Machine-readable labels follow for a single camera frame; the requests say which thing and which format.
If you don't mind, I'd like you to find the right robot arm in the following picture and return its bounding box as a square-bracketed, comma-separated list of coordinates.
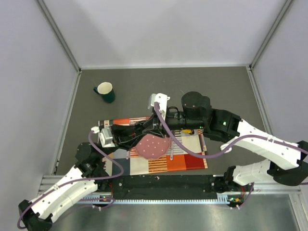
[140, 91, 308, 191]

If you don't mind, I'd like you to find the yellow enamel mug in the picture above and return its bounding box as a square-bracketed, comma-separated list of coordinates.
[182, 129, 194, 135]

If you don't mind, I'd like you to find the white earbud case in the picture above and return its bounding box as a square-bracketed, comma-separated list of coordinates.
[220, 143, 232, 153]

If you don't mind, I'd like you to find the dark green mug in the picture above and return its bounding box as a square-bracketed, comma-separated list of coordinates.
[93, 82, 116, 103]

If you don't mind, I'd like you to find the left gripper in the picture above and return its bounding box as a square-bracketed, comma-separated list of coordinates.
[97, 124, 146, 160]

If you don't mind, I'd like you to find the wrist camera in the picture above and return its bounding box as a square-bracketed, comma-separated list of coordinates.
[148, 93, 170, 119]
[99, 128, 115, 148]

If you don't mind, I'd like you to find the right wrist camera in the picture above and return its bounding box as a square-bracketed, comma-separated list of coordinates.
[148, 93, 170, 119]

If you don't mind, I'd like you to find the pink dotted plate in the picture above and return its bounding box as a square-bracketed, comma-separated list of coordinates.
[135, 134, 170, 160]

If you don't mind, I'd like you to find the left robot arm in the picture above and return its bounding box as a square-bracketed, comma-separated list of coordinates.
[17, 125, 145, 231]

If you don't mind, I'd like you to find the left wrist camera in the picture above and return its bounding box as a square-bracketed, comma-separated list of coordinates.
[99, 128, 115, 148]

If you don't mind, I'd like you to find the colourful patchwork placemat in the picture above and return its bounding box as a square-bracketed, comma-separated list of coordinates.
[98, 116, 208, 176]

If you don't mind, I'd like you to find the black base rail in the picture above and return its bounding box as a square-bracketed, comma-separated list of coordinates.
[111, 175, 229, 199]

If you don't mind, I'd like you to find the black earbud charging case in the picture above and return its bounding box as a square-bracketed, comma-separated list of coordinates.
[134, 121, 144, 133]

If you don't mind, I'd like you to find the grey cable duct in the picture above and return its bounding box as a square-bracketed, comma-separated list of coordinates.
[78, 194, 243, 205]

